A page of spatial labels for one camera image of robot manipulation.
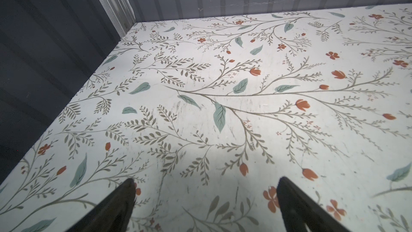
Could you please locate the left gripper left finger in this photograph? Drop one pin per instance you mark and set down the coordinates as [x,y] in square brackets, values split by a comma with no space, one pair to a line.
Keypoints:
[112,214]

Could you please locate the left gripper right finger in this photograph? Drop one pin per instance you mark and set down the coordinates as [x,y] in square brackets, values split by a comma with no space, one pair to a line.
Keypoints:
[300,213]

